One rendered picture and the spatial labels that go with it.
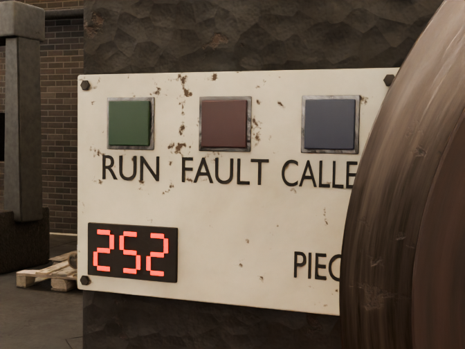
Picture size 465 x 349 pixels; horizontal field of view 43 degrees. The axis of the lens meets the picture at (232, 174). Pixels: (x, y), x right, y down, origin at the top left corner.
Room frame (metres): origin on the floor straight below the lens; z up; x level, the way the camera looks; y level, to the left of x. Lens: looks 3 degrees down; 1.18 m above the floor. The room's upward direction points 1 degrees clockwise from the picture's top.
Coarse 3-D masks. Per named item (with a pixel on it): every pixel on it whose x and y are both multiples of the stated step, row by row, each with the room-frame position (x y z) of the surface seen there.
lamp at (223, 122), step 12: (204, 108) 0.45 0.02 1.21; (216, 108) 0.44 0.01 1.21; (228, 108) 0.44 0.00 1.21; (240, 108) 0.44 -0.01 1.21; (204, 120) 0.45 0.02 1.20; (216, 120) 0.44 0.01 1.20; (228, 120) 0.44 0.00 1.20; (240, 120) 0.44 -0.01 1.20; (204, 132) 0.45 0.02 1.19; (216, 132) 0.44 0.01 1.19; (228, 132) 0.44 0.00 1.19; (240, 132) 0.44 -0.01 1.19; (204, 144) 0.45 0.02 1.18; (216, 144) 0.44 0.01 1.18; (228, 144) 0.44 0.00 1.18; (240, 144) 0.44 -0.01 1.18
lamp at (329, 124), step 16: (320, 112) 0.42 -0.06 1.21; (336, 112) 0.42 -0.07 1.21; (352, 112) 0.41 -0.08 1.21; (304, 128) 0.42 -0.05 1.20; (320, 128) 0.42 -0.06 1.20; (336, 128) 0.42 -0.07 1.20; (352, 128) 0.41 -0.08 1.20; (304, 144) 0.42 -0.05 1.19; (320, 144) 0.42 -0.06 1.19; (336, 144) 0.42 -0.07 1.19; (352, 144) 0.41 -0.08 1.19
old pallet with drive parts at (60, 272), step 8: (56, 256) 5.23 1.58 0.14; (64, 256) 5.23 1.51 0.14; (56, 264) 4.89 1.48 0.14; (64, 264) 4.90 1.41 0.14; (16, 272) 4.66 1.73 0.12; (24, 272) 4.66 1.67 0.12; (32, 272) 4.66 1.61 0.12; (40, 272) 4.59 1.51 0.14; (48, 272) 4.62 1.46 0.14; (56, 272) 4.59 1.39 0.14; (64, 272) 4.59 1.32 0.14; (72, 272) 4.61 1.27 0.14; (24, 280) 4.63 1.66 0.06; (32, 280) 4.72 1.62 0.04; (40, 280) 4.83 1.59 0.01; (56, 280) 4.55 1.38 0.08; (64, 280) 4.54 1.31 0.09; (72, 280) 4.61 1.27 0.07; (56, 288) 4.56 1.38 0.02; (64, 288) 4.53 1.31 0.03; (72, 288) 4.61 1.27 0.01
